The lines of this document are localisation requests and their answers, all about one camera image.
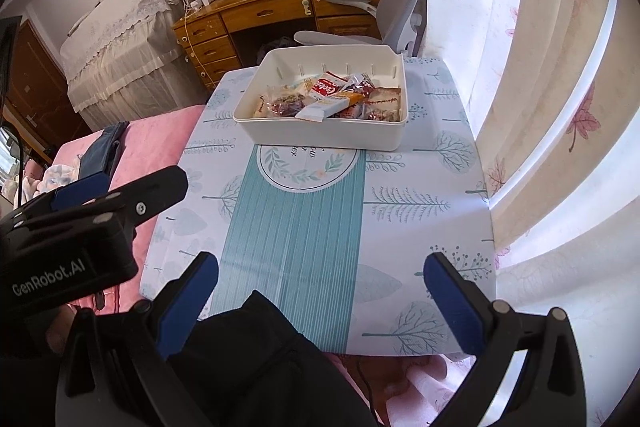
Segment red white snack packet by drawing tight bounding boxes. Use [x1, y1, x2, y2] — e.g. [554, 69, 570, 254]
[345, 73, 375, 96]

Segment pale printed cloth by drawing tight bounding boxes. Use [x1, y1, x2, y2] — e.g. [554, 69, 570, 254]
[37, 162, 81, 195]

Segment leaf print curtain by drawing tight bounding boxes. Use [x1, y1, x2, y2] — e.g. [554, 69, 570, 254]
[420, 0, 640, 427]

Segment blue jeans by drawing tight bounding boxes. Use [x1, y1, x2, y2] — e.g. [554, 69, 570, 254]
[79, 121, 131, 180]

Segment dark snack packet red label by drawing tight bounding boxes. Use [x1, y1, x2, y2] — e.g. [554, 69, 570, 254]
[267, 91, 308, 118]

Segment person's black trousers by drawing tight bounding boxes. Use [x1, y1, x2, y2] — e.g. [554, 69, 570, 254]
[165, 289, 381, 427]

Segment black cable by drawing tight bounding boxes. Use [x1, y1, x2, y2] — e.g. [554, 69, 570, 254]
[356, 357, 382, 427]

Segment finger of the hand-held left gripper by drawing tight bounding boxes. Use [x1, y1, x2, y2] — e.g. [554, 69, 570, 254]
[90, 165, 189, 229]
[12, 173, 112, 221]

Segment wooden desk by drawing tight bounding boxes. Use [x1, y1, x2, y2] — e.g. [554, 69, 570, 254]
[172, 0, 386, 90]

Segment wooden door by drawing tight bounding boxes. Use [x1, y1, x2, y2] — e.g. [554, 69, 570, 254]
[0, 19, 93, 162]

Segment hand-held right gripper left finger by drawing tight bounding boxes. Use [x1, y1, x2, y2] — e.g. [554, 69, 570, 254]
[54, 251, 220, 427]

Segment white narrow snack packet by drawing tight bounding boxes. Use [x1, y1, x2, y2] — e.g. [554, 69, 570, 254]
[295, 99, 341, 124]

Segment lace cloth covered cabinet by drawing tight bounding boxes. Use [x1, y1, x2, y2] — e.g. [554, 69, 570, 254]
[60, 0, 211, 130]

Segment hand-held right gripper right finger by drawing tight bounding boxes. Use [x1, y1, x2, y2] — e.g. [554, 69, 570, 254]
[422, 251, 587, 427]

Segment red cookie packet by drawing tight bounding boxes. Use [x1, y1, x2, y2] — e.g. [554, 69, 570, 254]
[312, 74, 351, 100]

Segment white plastic bin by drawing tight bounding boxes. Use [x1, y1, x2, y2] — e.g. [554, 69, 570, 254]
[233, 45, 408, 152]

